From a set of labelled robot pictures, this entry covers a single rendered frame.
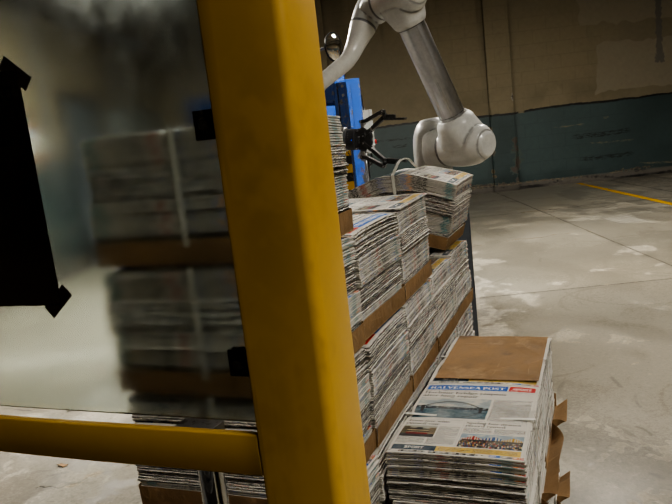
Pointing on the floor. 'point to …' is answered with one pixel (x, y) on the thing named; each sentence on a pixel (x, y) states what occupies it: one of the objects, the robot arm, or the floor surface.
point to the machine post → (343, 113)
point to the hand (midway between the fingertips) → (402, 138)
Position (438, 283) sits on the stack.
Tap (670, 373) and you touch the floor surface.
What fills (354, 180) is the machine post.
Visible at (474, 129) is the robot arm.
